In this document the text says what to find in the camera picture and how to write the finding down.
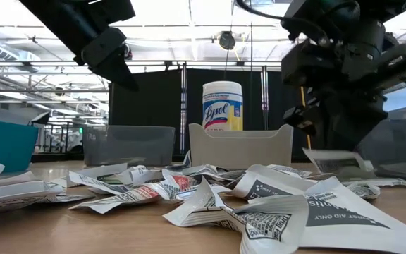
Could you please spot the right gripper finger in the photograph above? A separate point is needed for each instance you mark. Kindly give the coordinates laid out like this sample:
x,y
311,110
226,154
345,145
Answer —
x,y
370,113
338,123

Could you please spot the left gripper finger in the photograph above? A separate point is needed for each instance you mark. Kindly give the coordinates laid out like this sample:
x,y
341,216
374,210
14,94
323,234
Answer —
x,y
113,60

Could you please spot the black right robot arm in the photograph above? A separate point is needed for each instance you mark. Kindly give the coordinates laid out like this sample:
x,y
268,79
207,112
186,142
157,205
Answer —
x,y
393,5

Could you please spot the black curtain partition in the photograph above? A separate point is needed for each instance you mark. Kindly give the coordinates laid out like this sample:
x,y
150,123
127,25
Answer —
x,y
146,106

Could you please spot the black tilted panel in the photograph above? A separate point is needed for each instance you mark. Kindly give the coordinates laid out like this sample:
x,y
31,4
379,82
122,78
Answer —
x,y
41,119

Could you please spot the antiseptic packet dark label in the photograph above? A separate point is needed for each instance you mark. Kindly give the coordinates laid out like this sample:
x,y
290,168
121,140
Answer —
x,y
347,218

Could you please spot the light grey plastic bin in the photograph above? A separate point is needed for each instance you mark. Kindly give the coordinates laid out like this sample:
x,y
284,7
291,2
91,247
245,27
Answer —
x,y
241,148

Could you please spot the Lysol wipes canister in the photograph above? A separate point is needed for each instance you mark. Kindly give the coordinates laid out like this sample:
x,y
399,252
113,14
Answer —
x,y
222,106

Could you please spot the crumpled drug facts packet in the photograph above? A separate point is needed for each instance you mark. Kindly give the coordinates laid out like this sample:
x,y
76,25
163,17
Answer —
x,y
270,225

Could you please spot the teal plastic bin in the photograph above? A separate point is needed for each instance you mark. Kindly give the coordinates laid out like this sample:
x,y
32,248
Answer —
x,y
5,144

